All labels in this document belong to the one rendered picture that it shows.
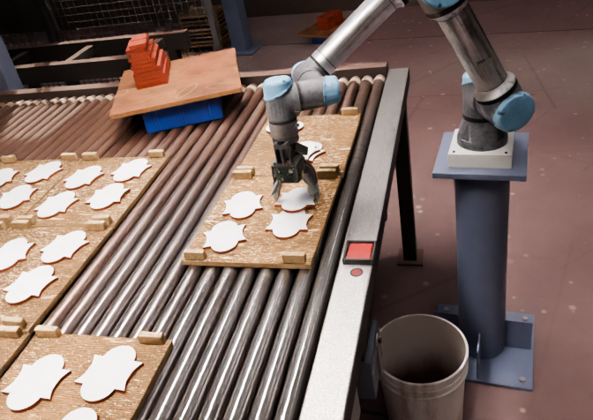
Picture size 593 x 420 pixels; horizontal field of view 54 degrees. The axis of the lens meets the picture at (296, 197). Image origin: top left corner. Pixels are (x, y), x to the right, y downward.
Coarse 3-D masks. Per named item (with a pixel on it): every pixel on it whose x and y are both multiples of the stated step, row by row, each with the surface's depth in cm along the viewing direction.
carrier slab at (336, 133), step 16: (304, 128) 205; (320, 128) 203; (336, 128) 201; (352, 128) 199; (256, 144) 201; (272, 144) 199; (336, 144) 191; (352, 144) 190; (256, 160) 191; (272, 160) 190; (320, 160) 184; (336, 160) 183
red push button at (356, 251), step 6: (354, 246) 146; (360, 246) 146; (366, 246) 145; (372, 246) 145; (348, 252) 144; (354, 252) 144; (360, 252) 144; (366, 252) 143; (354, 258) 142; (360, 258) 142; (366, 258) 142
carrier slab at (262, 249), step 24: (264, 192) 173; (336, 192) 169; (216, 216) 167; (264, 216) 163; (264, 240) 153; (288, 240) 152; (312, 240) 150; (192, 264) 152; (216, 264) 150; (240, 264) 148; (264, 264) 146; (288, 264) 144; (312, 264) 144
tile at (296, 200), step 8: (288, 192) 169; (296, 192) 168; (304, 192) 167; (280, 200) 165; (288, 200) 164; (296, 200) 164; (304, 200) 163; (312, 200) 162; (288, 208) 160; (296, 208) 159; (304, 208) 160
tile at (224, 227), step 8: (216, 224) 162; (224, 224) 161; (232, 224) 160; (208, 232) 159; (216, 232) 158; (224, 232) 158; (232, 232) 157; (240, 232) 157; (208, 240) 156; (216, 240) 155; (224, 240) 155; (232, 240) 154; (240, 240) 154; (208, 248) 154; (216, 248) 152; (224, 248) 152; (232, 248) 152
